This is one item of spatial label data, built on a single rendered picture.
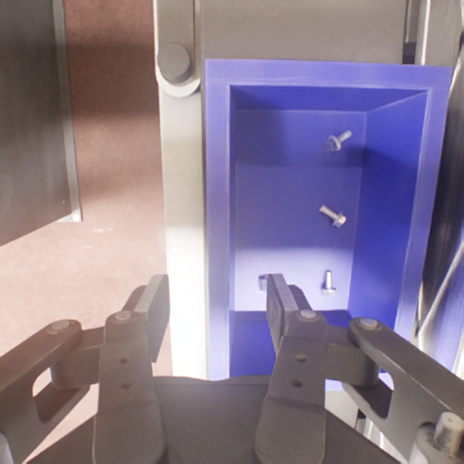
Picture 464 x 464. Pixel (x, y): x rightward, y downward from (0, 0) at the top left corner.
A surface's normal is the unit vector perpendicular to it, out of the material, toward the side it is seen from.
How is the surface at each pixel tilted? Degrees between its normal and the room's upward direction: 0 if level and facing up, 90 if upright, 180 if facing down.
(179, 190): 0
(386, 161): 85
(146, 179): 0
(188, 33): 0
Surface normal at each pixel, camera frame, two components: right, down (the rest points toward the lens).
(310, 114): 0.03, 0.25
